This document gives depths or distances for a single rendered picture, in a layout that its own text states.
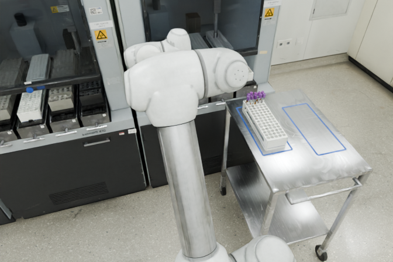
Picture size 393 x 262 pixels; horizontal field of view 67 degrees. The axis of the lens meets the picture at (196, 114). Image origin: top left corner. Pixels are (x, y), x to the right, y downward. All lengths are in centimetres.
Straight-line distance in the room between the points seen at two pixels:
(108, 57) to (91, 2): 27
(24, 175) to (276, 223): 143
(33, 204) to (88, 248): 44
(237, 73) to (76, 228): 171
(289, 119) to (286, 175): 36
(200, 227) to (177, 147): 23
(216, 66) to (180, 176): 29
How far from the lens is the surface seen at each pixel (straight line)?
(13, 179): 199
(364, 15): 369
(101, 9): 146
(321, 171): 136
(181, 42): 129
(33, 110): 169
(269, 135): 137
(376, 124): 309
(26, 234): 232
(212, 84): 75
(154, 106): 72
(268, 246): 94
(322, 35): 355
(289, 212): 186
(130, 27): 150
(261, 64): 183
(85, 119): 165
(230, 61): 74
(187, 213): 82
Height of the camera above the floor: 181
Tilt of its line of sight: 41 degrees down
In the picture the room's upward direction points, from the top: 1 degrees counter-clockwise
